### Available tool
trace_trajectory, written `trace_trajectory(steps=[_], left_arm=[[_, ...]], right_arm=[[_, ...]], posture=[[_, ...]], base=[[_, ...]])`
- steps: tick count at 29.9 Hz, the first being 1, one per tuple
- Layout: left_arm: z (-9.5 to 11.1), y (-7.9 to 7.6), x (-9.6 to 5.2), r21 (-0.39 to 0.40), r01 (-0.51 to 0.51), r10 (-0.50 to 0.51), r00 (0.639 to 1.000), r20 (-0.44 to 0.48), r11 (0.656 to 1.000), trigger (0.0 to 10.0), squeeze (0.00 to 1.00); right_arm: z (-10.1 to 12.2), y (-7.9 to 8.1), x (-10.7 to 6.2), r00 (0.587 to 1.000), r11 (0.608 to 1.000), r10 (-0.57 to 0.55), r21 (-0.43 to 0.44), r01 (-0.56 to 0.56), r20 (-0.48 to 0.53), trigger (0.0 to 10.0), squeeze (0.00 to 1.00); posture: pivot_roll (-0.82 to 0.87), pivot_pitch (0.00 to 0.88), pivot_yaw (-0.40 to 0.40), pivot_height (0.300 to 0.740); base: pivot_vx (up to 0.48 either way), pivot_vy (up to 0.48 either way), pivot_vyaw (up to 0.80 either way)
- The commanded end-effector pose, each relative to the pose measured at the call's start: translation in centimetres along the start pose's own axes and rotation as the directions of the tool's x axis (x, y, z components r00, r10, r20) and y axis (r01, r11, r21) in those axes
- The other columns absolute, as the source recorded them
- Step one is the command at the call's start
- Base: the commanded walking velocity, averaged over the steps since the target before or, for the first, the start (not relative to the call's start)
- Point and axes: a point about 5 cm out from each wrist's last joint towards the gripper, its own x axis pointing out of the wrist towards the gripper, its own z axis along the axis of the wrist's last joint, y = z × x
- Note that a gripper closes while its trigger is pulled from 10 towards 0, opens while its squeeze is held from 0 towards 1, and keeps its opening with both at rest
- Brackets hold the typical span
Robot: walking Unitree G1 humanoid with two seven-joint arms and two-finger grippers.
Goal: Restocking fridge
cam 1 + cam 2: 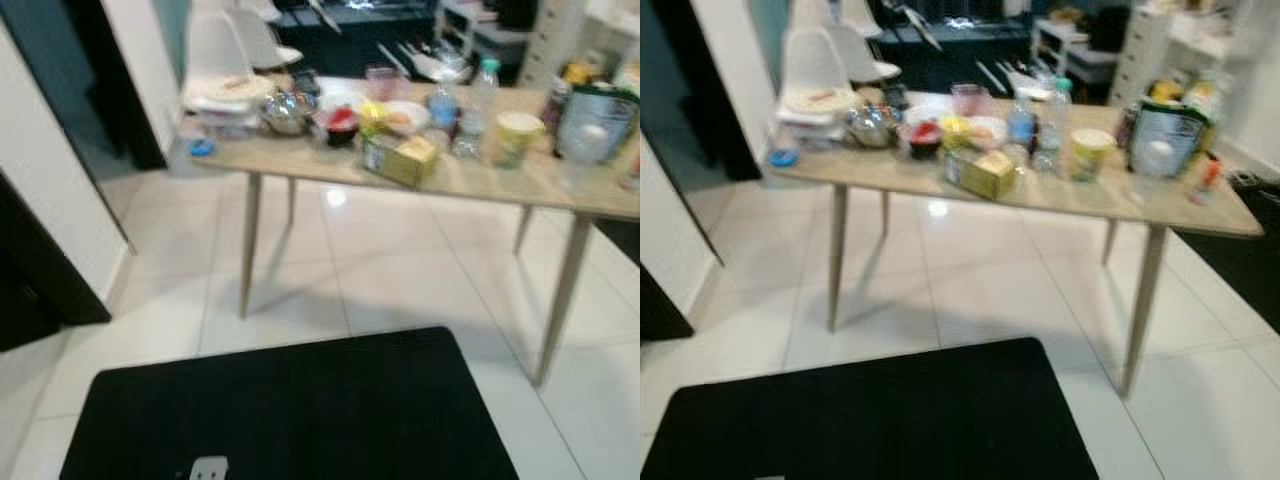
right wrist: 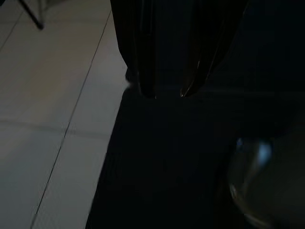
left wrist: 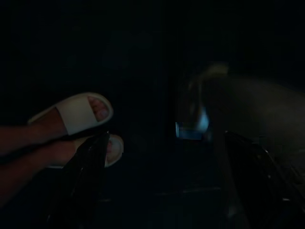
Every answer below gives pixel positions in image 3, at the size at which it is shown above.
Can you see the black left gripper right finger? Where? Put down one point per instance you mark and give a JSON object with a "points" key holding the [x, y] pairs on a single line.
{"points": [[259, 190]]}

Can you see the white open-toe slipper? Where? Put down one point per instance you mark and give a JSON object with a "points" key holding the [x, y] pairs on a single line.
{"points": [[115, 152], [74, 112]]}

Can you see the person bare lower leg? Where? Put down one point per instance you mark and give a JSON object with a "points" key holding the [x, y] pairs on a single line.
{"points": [[35, 164], [35, 132]]}

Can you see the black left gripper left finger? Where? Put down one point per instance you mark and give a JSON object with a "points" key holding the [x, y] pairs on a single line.
{"points": [[81, 181]]}

